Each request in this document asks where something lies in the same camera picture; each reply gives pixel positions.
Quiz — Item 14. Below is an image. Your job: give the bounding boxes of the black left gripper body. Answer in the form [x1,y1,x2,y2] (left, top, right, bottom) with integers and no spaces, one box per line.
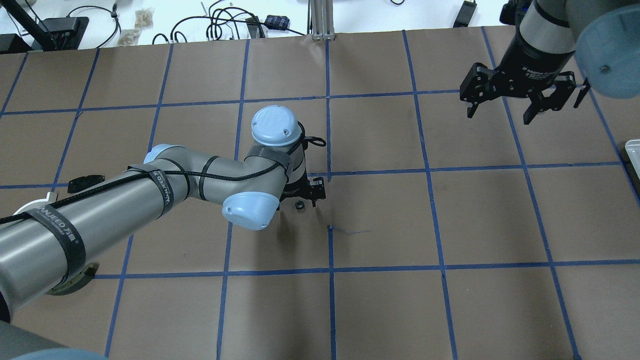
[278,172,327,207]

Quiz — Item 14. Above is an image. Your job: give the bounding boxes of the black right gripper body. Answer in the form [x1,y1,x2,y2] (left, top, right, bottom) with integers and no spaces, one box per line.
[493,60,566,100]

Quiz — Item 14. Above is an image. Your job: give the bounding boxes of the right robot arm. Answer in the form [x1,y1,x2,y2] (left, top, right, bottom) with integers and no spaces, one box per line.
[459,0,640,125]

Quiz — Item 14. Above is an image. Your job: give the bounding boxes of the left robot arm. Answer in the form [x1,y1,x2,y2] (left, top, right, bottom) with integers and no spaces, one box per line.
[0,105,327,360]

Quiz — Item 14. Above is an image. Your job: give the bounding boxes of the black power adapter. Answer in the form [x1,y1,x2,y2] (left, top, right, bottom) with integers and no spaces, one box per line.
[452,0,478,28]

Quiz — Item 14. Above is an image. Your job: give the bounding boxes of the small black flat part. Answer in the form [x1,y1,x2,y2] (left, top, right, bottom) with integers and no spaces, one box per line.
[67,174,105,194]

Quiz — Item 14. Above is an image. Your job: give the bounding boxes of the dark green curved part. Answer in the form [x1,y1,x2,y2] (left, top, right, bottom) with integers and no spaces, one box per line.
[46,262,99,296]

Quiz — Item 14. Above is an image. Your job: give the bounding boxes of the white curved plastic arc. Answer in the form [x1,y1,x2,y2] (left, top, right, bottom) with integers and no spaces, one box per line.
[13,191,58,215]

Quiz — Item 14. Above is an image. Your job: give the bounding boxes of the aluminium frame post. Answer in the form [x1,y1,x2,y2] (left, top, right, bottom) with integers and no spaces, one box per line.
[307,0,336,41]

